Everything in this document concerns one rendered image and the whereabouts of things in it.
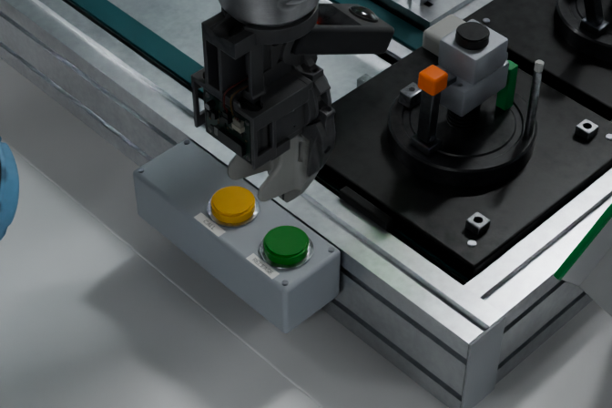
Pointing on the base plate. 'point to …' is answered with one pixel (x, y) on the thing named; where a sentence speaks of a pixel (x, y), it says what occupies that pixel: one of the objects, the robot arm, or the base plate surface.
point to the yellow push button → (233, 204)
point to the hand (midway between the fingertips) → (291, 183)
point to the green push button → (286, 245)
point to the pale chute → (592, 262)
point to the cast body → (473, 66)
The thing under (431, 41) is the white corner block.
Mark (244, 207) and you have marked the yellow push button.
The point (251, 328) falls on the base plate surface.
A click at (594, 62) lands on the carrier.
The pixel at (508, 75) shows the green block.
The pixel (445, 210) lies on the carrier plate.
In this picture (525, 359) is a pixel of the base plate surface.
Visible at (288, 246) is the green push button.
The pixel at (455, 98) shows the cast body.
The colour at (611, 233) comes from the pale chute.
